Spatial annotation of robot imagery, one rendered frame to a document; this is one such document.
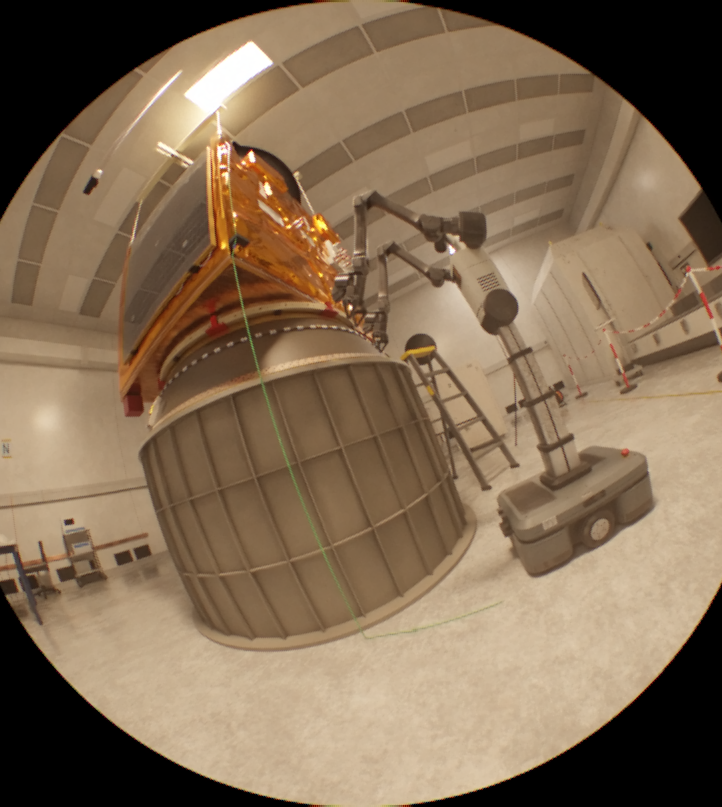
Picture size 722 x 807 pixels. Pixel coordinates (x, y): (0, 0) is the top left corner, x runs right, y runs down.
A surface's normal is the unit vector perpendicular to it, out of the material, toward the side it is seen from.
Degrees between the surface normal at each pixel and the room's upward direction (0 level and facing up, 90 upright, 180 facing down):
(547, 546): 90
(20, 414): 90
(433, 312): 90
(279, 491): 90
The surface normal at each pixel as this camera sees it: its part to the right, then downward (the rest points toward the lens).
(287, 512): 0.14, -0.24
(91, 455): 0.85, -0.40
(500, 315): -0.29, -0.07
